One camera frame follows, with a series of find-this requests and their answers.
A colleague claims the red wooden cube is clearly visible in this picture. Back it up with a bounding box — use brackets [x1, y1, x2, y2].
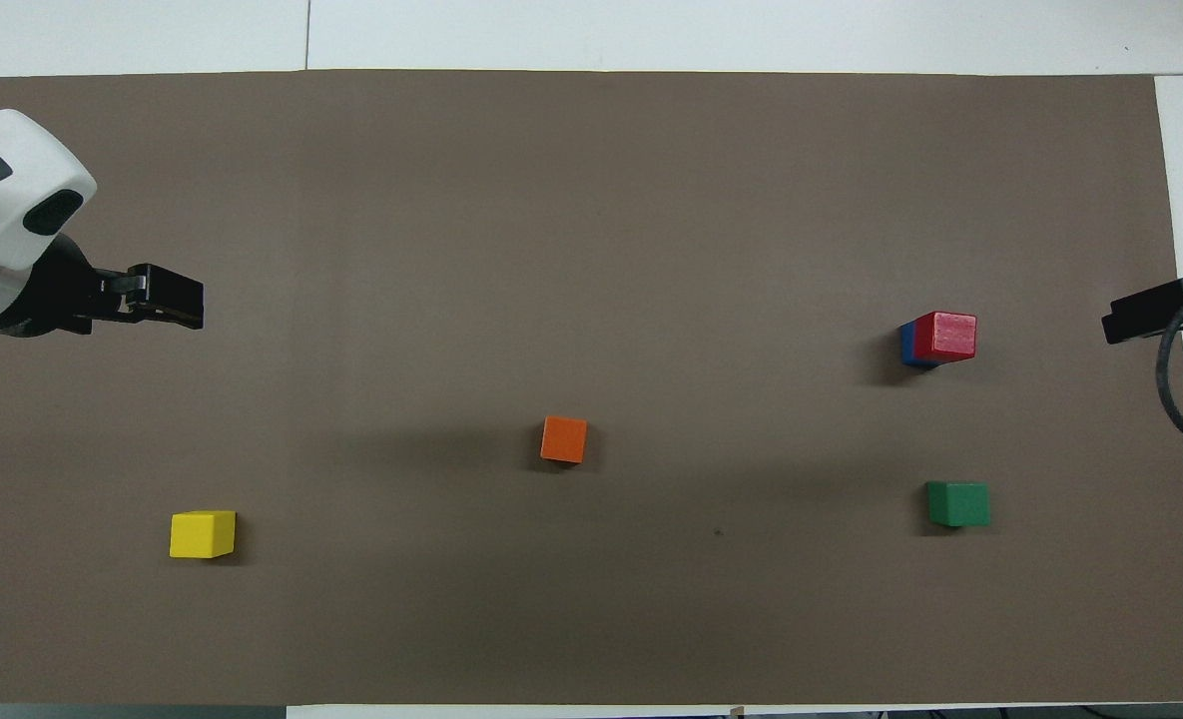
[911, 311, 979, 363]

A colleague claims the brown table mat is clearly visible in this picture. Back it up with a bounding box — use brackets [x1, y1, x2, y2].
[0, 69, 1183, 708]

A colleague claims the orange wooden cube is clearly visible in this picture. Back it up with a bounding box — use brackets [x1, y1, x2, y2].
[540, 415, 588, 465]

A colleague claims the yellow wooden cube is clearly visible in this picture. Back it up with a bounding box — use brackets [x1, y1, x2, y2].
[169, 510, 237, 560]

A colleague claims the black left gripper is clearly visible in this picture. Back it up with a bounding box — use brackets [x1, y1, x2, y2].
[0, 232, 206, 339]

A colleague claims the green wooden cube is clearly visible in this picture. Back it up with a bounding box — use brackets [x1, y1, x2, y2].
[926, 481, 991, 528]

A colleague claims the blue wooden cube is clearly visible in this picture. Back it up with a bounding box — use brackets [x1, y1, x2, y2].
[898, 321, 943, 369]

